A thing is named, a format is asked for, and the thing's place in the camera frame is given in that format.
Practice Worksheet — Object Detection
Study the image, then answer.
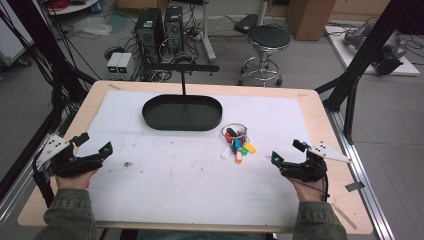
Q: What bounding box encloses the brown cardboard box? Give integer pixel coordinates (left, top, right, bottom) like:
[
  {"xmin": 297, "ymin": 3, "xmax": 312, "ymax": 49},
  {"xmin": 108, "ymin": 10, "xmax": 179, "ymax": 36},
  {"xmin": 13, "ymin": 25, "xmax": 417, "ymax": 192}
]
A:
[{"xmin": 285, "ymin": 0, "xmax": 338, "ymax": 42}]

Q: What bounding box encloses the white bench power supply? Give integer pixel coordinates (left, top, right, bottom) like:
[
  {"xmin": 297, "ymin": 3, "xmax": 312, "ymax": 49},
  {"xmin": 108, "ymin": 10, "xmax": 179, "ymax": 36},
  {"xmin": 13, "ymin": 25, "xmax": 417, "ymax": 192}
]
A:
[
  {"xmin": 106, "ymin": 51, "xmax": 123, "ymax": 81},
  {"xmin": 116, "ymin": 52, "xmax": 135, "ymax": 81}
]

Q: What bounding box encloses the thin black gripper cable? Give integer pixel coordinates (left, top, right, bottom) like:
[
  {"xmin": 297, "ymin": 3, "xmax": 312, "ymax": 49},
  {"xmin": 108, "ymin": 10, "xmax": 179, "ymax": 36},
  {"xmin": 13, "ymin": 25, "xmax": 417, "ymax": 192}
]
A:
[{"xmin": 288, "ymin": 164, "xmax": 331, "ymax": 203}]

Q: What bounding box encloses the black hanger stand oval tray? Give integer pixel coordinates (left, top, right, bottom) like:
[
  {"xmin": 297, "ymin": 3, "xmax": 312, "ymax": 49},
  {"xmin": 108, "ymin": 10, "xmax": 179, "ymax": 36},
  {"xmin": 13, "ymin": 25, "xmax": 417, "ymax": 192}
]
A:
[{"xmin": 141, "ymin": 63, "xmax": 224, "ymax": 132}]

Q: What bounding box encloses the white board with robot parts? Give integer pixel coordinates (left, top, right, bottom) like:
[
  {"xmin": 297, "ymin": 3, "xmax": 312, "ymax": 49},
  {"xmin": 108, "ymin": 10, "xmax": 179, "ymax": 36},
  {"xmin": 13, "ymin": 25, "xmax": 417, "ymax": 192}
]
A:
[{"xmin": 324, "ymin": 18, "xmax": 422, "ymax": 78}]

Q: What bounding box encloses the clear plastic bag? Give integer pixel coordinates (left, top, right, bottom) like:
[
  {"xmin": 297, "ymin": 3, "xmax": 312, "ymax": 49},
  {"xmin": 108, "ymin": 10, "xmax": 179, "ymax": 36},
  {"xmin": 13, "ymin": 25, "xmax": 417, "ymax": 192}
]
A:
[{"xmin": 72, "ymin": 15, "xmax": 114, "ymax": 37}]

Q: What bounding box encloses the small black computer tower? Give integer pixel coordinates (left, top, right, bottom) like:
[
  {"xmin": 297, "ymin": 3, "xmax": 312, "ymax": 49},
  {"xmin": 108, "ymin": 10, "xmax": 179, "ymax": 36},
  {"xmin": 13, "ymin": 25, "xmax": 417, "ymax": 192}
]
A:
[{"xmin": 163, "ymin": 5, "xmax": 185, "ymax": 54}]

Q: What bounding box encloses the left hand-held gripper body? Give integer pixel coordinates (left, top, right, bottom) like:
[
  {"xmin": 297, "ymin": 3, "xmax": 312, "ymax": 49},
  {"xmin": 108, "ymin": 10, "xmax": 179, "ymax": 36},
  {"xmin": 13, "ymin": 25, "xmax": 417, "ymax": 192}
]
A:
[{"xmin": 34, "ymin": 133, "xmax": 105, "ymax": 179}]

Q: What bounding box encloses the grey tape piece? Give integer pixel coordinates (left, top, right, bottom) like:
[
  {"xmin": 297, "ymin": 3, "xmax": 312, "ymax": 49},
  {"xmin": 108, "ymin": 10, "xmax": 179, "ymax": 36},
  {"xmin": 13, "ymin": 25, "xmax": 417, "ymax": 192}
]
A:
[{"xmin": 344, "ymin": 180, "xmax": 366, "ymax": 193}]

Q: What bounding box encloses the white round table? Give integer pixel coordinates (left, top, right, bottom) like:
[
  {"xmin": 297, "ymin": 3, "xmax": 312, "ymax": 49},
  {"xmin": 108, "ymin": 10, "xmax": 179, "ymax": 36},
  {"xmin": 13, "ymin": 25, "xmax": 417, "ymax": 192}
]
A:
[{"xmin": 45, "ymin": 0, "xmax": 102, "ymax": 16}]

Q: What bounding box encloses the person's right hand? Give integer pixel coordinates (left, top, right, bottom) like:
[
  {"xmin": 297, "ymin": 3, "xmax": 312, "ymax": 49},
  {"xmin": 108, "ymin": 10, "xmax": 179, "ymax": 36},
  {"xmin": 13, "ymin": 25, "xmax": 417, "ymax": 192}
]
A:
[{"xmin": 287, "ymin": 177, "xmax": 327, "ymax": 203}]

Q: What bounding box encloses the white table leg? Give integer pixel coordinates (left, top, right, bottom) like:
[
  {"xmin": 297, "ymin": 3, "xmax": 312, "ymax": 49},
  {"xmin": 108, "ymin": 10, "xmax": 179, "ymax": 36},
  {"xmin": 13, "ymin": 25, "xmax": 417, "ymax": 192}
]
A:
[{"xmin": 199, "ymin": 0, "xmax": 218, "ymax": 64}]

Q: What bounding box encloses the person's left hand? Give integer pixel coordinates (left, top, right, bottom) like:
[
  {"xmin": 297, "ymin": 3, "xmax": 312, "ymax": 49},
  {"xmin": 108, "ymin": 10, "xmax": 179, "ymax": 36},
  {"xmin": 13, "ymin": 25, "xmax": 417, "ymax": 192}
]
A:
[{"xmin": 54, "ymin": 167, "xmax": 100, "ymax": 191}]

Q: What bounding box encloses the large black computer tower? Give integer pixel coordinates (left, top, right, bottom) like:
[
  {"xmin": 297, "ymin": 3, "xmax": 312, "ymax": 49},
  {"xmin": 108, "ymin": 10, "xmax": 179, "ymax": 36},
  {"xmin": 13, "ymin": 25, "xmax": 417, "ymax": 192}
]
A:
[{"xmin": 134, "ymin": 7, "xmax": 166, "ymax": 64}]

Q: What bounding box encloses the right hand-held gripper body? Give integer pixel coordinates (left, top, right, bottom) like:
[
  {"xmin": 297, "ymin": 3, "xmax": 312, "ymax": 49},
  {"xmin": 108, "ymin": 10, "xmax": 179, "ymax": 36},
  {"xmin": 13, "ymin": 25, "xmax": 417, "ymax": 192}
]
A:
[{"xmin": 279, "ymin": 141, "xmax": 353, "ymax": 184}]

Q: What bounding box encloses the thick black gripper cable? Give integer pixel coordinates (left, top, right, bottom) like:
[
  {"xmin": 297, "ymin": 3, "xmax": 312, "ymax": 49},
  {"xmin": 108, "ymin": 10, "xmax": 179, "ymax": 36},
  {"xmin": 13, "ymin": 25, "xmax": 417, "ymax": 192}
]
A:
[{"xmin": 32, "ymin": 159, "xmax": 56, "ymax": 208}]

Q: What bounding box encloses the aluminium rail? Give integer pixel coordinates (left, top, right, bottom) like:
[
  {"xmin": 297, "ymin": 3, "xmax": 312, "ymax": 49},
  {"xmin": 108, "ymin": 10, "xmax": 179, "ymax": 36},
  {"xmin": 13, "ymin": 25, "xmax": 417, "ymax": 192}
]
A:
[
  {"xmin": 325, "ymin": 108, "xmax": 397, "ymax": 240},
  {"xmin": 0, "ymin": 109, "xmax": 79, "ymax": 223}
]

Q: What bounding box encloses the black metal frame post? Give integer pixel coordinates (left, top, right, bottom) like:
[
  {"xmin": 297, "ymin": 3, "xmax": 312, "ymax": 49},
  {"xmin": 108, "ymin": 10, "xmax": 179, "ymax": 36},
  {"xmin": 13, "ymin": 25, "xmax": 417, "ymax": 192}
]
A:
[
  {"xmin": 314, "ymin": 0, "xmax": 424, "ymax": 145},
  {"xmin": 0, "ymin": 0, "xmax": 98, "ymax": 201}
]

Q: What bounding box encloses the white table mat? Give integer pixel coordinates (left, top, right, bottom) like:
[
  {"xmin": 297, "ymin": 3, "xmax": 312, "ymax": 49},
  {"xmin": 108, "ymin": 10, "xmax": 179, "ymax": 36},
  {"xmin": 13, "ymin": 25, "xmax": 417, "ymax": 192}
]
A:
[{"xmin": 77, "ymin": 89, "xmax": 314, "ymax": 229}]

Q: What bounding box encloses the key ring with coloured tags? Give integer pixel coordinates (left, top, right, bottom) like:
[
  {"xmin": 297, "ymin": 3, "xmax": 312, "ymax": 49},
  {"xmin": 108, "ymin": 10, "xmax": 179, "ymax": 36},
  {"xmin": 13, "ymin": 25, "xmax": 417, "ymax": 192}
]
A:
[{"xmin": 220, "ymin": 122, "xmax": 257, "ymax": 165}]

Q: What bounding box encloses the black flat box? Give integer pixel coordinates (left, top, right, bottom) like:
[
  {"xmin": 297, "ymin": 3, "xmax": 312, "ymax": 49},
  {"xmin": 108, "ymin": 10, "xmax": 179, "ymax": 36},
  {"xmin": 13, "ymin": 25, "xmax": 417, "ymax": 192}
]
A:
[{"xmin": 233, "ymin": 13, "xmax": 260, "ymax": 35}]

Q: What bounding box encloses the black round stool chrome base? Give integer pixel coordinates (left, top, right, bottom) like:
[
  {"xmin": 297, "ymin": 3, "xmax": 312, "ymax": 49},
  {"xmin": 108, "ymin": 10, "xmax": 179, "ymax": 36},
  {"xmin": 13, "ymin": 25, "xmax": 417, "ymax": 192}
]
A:
[{"xmin": 237, "ymin": 25, "xmax": 292, "ymax": 88}]

